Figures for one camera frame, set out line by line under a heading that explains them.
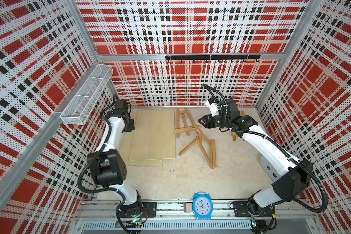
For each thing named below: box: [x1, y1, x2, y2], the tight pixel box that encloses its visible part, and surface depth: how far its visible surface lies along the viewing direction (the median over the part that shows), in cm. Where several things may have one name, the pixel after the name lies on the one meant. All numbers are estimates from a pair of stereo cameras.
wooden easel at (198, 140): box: [178, 128, 217, 170], surface depth 87 cm
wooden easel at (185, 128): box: [174, 107, 201, 138], surface depth 113 cm
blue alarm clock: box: [192, 191, 214, 220], surface depth 75 cm
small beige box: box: [183, 202, 193, 214], surface depth 74 cm
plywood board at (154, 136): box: [128, 109, 176, 161], surface depth 101 cm
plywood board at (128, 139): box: [123, 110, 163, 167], surface depth 93 cm
